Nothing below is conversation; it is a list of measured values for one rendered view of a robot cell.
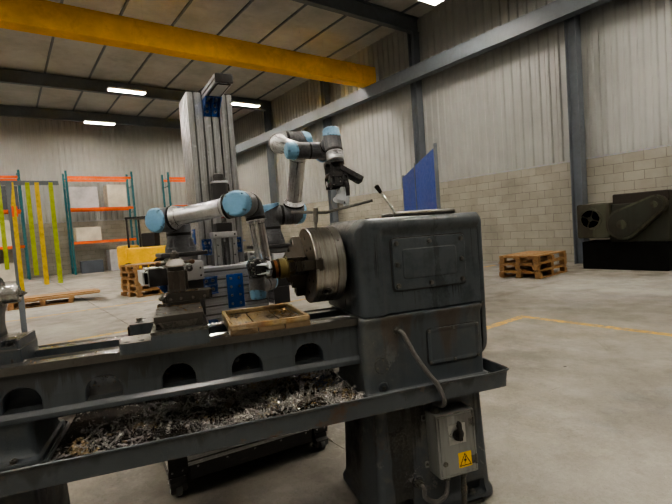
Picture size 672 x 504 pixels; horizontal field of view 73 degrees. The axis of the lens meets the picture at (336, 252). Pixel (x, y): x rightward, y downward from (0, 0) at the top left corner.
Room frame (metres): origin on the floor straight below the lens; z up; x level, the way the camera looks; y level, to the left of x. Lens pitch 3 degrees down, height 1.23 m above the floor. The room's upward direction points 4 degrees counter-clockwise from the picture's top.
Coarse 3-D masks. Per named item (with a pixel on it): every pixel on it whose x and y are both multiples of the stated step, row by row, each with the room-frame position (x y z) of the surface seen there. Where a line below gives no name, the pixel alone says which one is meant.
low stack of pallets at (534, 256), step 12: (528, 252) 9.40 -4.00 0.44; (540, 252) 9.19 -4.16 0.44; (552, 252) 8.99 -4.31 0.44; (564, 252) 9.20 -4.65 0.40; (504, 264) 8.97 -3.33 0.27; (516, 264) 8.78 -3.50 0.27; (528, 264) 8.61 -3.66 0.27; (540, 264) 8.49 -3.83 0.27; (552, 264) 8.86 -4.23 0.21; (564, 264) 9.20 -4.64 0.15; (504, 276) 9.01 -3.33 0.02; (516, 276) 8.80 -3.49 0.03; (540, 276) 8.46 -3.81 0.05
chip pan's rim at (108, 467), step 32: (448, 384) 1.75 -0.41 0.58; (480, 384) 1.80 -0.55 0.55; (288, 416) 1.54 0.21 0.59; (320, 416) 1.58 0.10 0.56; (352, 416) 1.62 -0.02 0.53; (128, 448) 1.37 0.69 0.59; (160, 448) 1.41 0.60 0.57; (192, 448) 1.44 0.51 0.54; (0, 480) 1.27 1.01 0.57; (32, 480) 1.30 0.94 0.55; (64, 480) 1.32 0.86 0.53
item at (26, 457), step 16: (0, 432) 1.40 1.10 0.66; (16, 432) 1.41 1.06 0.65; (32, 432) 1.43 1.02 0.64; (48, 432) 1.56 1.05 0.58; (0, 448) 1.39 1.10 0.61; (16, 448) 1.41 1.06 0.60; (32, 448) 1.42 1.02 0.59; (48, 448) 1.49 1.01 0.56; (0, 464) 1.38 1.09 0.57; (16, 464) 1.38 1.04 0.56; (32, 464) 1.39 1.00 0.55; (16, 496) 1.40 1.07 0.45; (32, 496) 1.42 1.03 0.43; (48, 496) 1.52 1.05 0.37; (64, 496) 1.68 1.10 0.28
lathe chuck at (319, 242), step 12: (312, 228) 1.86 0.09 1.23; (324, 228) 1.86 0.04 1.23; (312, 240) 1.78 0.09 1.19; (324, 240) 1.79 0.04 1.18; (312, 252) 1.78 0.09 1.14; (324, 252) 1.76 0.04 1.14; (336, 252) 1.78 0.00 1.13; (324, 264) 1.75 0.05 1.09; (336, 264) 1.77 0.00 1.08; (312, 276) 1.80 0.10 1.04; (324, 276) 1.75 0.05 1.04; (336, 276) 1.77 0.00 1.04; (312, 288) 1.82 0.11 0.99; (324, 288) 1.78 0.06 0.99; (336, 288) 1.80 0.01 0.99; (312, 300) 1.83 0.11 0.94; (324, 300) 1.85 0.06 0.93
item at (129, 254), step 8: (144, 216) 16.00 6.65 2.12; (128, 232) 16.05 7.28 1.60; (152, 232) 16.31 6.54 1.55; (128, 240) 16.02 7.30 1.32; (144, 240) 16.28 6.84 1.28; (152, 240) 16.27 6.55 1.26; (120, 248) 15.98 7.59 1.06; (128, 248) 16.00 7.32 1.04; (136, 248) 15.98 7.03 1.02; (144, 248) 15.98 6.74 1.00; (152, 248) 15.97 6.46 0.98; (160, 248) 15.97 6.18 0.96; (120, 256) 15.98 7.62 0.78; (128, 256) 15.98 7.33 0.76; (136, 256) 15.98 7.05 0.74; (144, 256) 15.98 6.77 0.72; (152, 256) 15.97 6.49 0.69; (120, 264) 15.98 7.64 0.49
